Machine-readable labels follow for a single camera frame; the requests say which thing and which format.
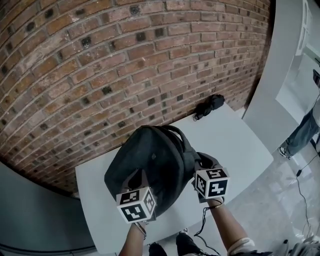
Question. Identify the person's black shoe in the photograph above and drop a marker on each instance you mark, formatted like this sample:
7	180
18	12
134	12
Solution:
186	243
157	250

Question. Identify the person's left forearm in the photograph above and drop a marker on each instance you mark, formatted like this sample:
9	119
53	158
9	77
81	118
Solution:
132	240

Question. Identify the person's white sleeve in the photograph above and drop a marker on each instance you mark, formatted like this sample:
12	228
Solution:
241	247

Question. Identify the white table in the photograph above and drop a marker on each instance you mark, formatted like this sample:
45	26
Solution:
225	140

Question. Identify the white shelf cabinet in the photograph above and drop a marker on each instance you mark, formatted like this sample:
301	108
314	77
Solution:
280	75

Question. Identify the dark grey backpack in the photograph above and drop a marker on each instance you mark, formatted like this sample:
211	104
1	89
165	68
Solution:
150	160

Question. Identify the person's right forearm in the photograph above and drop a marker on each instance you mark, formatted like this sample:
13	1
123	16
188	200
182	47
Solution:
227	222

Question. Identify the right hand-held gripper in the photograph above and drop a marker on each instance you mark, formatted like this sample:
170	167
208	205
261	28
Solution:
212	185

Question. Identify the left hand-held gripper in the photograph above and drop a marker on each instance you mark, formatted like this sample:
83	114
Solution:
136	207

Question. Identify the black folded umbrella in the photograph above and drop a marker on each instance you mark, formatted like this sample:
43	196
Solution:
210	106

